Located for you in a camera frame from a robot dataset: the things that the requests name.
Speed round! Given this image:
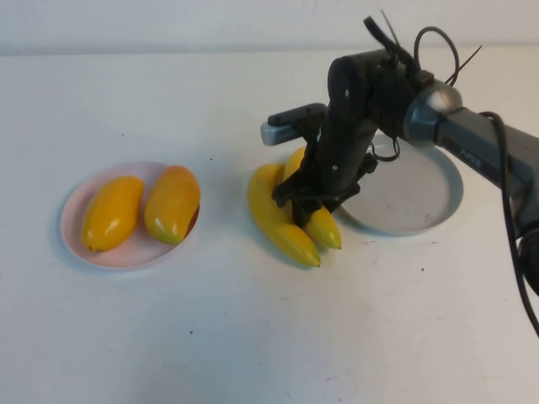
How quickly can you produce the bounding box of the pink round plate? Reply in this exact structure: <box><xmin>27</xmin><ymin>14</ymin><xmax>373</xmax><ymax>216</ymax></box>
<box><xmin>60</xmin><ymin>162</ymin><xmax>201</xmax><ymax>274</ymax></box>

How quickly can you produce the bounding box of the orange mango with green tip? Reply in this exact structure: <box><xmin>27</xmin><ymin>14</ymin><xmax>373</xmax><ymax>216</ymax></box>
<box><xmin>143</xmin><ymin>165</ymin><xmax>201</xmax><ymax>246</ymax></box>

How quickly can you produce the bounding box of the yellow banana with stubby stem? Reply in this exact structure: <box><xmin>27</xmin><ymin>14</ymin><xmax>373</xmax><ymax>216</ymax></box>
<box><xmin>247</xmin><ymin>162</ymin><xmax>322</xmax><ymax>268</ymax></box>

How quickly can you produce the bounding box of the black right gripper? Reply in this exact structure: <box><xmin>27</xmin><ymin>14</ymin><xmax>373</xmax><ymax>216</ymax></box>
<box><xmin>272</xmin><ymin>109</ymin><xmax>377</xmax><ymax>228</ymax></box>

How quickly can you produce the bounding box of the thin black cable loop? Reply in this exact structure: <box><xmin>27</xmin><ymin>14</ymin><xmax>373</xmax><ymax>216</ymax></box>
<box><xmin>414</xmin><ymin>26</ymin><xmax>461</xmax><ymax>88</ymax></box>

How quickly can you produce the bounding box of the plain yellow-orange mango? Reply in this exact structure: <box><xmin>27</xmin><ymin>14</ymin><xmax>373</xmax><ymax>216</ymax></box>
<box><xmin>80</xmin><ymin>175</ymin><xmax>145</xmax><ymax>254</ymax></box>

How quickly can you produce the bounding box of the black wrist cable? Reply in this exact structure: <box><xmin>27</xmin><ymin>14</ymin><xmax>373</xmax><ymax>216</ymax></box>
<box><xmin>362</xmin><ymin>15</ymin><xmax>406</xmax><ymax>65</ymax></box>

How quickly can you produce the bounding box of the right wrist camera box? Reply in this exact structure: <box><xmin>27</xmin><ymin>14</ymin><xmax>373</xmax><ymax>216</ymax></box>
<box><xmin>260</xmin><ymin>103</ymin><xmax>328</xmax><ymax>146</ymax></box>

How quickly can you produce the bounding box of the grey-blue round plate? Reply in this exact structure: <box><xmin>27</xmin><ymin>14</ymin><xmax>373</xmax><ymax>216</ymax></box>
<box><xmin>336</xmin><ymin>134</ymin><xmax>464</xmax><ymax>237</ymax></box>

